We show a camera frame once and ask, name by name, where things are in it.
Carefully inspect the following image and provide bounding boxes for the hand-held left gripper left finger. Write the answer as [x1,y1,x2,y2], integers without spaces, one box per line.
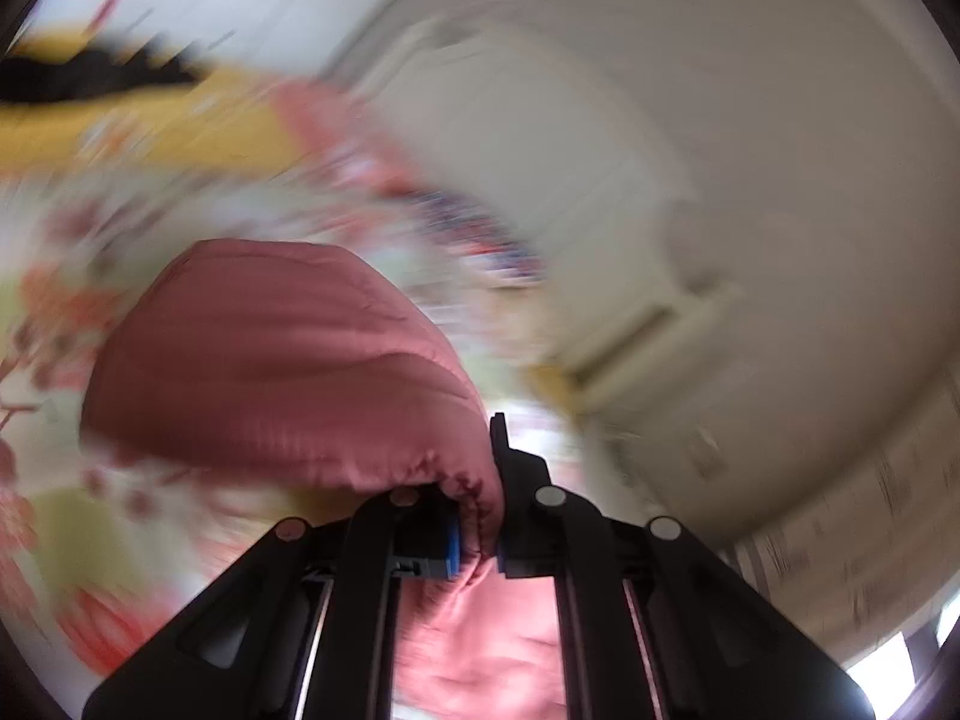
[81,484,461,720]

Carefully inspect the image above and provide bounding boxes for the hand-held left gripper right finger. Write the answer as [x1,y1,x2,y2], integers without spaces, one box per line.
[489,412,875,720]

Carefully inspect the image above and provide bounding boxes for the pink quilted comforter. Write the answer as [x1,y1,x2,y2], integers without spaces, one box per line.
[79,238,572,720]

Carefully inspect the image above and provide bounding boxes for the patterned pillow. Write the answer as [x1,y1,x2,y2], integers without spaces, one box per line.
[409,191,545,286]

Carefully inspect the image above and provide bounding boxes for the printed curtain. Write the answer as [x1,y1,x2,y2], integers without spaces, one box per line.
[731,375,960,665]

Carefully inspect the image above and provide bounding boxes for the window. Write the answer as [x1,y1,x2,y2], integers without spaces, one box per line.
[844,611,957,702]

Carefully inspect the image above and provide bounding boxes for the white wooden headboard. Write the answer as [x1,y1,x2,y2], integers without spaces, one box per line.
[330,15,743,398]

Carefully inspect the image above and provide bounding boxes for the floral bed sheet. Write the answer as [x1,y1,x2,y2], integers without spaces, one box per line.
[0,79,578,720]

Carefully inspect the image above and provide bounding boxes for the yellow cloth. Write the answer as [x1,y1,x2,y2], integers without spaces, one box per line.
[0,64,308,177]

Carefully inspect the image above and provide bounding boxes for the dark cloth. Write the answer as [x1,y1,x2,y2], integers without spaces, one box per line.
[0,41,207,104]

